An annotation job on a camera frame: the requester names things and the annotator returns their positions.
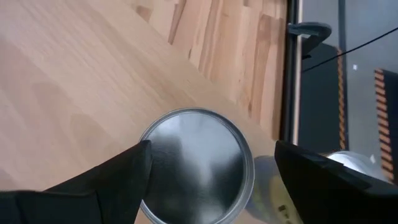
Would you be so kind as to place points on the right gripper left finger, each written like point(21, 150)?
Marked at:
point(93, 199)

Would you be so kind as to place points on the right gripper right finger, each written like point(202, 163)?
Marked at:
point(335, 193)

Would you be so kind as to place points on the tall tin can olive label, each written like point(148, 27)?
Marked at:
point(199, 155)

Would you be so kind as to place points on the black mat hazard stripes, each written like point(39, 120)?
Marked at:
point(391, 102)
point(320, 109)

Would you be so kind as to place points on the black table clamp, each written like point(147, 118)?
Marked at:
point(314, 31)

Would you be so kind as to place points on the wooden shelf black metal frame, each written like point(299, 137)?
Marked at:
point(77, 77)

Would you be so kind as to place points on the black metal table frame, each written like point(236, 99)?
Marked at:
point(287, 77)

